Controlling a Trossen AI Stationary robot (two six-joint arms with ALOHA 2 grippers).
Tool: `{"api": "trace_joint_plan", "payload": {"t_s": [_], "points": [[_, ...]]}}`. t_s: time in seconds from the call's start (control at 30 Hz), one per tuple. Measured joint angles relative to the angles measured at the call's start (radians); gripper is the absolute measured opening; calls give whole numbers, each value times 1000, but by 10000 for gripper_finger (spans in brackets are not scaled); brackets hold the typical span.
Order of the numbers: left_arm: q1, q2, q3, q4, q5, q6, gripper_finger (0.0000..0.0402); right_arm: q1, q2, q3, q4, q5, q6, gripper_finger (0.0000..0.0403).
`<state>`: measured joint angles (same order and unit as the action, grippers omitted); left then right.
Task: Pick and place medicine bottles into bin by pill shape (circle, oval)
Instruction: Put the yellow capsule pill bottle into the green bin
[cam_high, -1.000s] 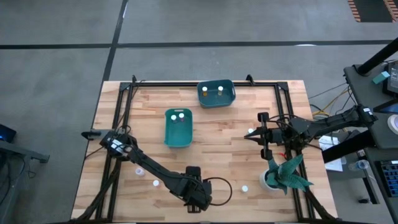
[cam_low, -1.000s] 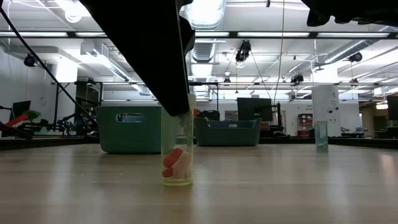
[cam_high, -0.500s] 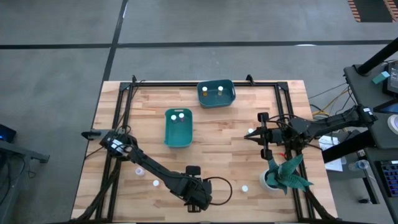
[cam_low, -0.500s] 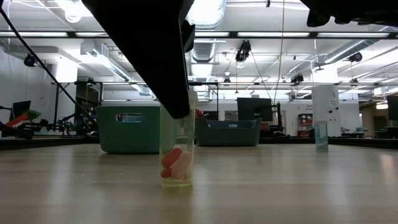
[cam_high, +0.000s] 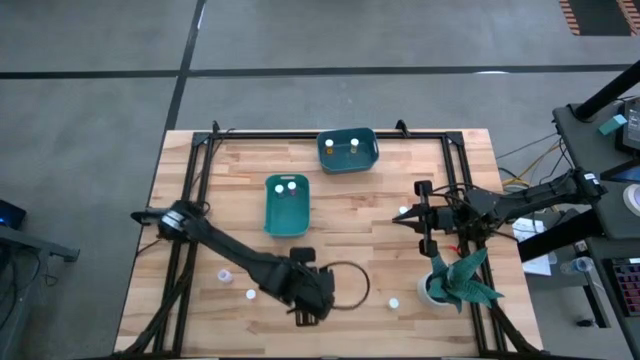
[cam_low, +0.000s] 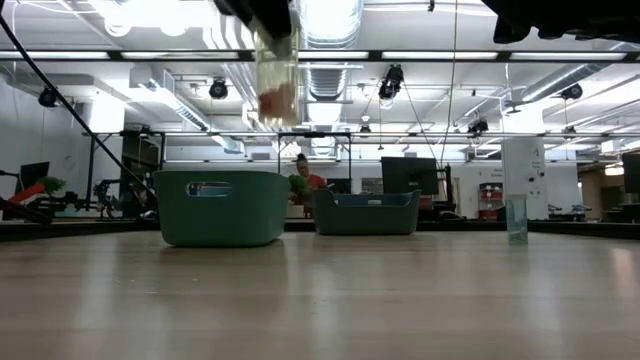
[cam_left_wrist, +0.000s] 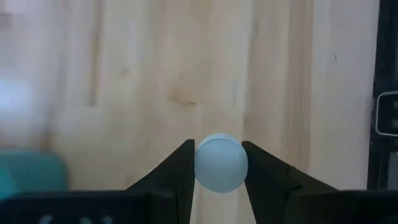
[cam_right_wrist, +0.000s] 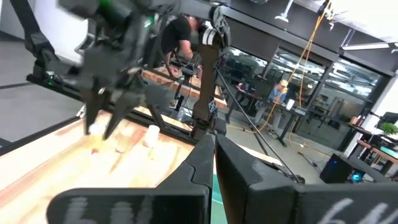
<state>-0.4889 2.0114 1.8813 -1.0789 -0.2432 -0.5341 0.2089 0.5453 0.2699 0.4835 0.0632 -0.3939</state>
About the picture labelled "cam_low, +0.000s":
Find person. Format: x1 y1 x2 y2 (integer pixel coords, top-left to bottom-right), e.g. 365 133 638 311
293 152 329 196

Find red black background robot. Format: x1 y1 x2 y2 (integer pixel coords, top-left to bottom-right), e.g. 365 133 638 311
0 169 56 225

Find white ball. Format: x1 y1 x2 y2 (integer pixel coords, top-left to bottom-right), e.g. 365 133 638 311
254 29 300 127

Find red tool shelf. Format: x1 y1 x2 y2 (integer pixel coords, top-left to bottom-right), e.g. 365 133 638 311
478 182 504 221

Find silver ventilation duct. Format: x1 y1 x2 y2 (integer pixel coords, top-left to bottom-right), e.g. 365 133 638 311
294 0 366 104

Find small green background plant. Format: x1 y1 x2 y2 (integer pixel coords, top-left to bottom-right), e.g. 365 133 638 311
38 175 66 197

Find small black background monitor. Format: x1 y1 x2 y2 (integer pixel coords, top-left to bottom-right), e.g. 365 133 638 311
18 161 51 194
621 152 640 195

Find dark teal plastic bin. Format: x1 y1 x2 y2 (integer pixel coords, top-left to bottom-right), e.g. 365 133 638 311
312 188 423 237

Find large black background monitor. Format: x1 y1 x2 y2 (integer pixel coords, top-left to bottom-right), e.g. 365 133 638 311
380 156 440 197

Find light teal plastic bin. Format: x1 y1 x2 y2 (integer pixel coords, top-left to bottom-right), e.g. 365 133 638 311
152 169 292 249

